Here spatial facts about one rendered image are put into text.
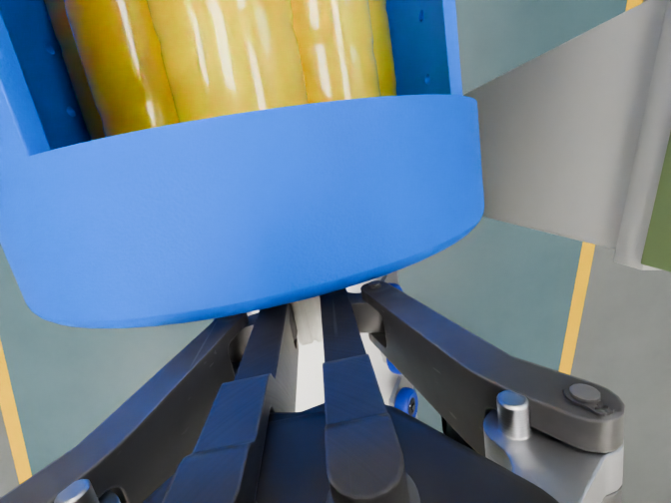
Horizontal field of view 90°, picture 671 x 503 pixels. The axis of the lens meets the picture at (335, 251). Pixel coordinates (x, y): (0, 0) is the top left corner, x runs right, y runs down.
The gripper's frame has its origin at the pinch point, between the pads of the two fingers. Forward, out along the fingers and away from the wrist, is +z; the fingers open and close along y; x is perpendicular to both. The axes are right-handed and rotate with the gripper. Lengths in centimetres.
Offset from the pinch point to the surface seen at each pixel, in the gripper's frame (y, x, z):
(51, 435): -131, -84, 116
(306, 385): -4.7, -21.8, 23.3
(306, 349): -3.7, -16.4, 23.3
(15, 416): -142, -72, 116
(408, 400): 8.3, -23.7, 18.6
